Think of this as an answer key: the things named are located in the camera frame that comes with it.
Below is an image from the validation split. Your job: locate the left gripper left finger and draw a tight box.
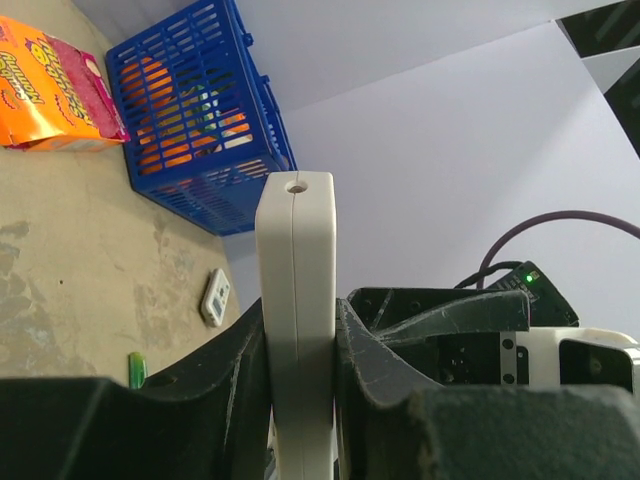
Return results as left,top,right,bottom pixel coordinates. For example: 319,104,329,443
1,304,271,479

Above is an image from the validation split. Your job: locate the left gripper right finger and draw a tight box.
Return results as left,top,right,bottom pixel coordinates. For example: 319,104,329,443
335,300,639,479

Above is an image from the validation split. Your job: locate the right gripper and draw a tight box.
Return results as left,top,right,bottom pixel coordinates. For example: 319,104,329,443
348,288,530,386

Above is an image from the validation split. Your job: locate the white long remote control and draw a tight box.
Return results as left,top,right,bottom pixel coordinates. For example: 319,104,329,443
255,171,337,479

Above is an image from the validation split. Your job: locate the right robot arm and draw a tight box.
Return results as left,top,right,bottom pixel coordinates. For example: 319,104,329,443
348,262,579,385

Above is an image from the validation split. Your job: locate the small white remote control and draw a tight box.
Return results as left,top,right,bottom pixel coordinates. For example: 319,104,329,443
200,268,231,328

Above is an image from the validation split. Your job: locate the green battery left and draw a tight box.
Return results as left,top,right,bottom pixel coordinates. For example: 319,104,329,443
128,352,147,390

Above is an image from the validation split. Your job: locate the blue plastic basket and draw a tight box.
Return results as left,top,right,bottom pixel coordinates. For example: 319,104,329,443
106,1,297,236

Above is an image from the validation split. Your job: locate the orange pink sponge box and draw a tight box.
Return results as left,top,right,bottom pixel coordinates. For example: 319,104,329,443
1,17,130,152

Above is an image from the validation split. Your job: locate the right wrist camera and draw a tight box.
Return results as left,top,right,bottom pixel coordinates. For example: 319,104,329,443
500,327,639,396

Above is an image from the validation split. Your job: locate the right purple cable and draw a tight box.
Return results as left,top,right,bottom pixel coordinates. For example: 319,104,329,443
480,209,640,290

